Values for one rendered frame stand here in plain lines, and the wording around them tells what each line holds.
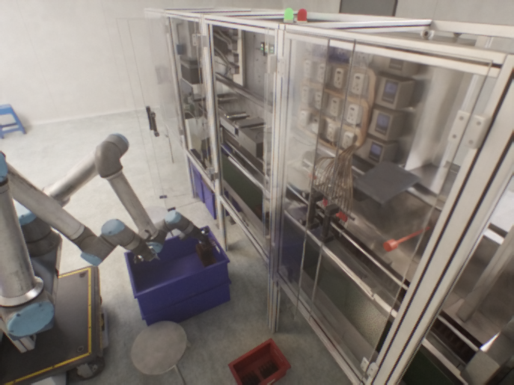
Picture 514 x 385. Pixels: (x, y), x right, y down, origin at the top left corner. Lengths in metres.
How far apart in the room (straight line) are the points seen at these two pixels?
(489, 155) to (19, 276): 1.41
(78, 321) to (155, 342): 0.46
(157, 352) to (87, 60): 5.34
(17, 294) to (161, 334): 0.83
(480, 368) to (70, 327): 1.89
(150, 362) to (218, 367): 0.42
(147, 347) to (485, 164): 1.74
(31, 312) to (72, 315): 0.72
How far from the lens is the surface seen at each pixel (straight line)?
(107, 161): 1.58
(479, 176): 0.70
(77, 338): 2.02
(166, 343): 1.90
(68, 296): 2.24
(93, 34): 6.31
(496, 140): 0.68
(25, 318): 1.43
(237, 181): 2.28
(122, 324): 2.37
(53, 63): 6.38
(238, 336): 2.15
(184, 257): 2.33
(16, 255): 1.31
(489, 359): 1.17
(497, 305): 1.46
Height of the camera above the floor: 1.85
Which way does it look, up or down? 33 degrees down
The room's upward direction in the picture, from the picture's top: straight up
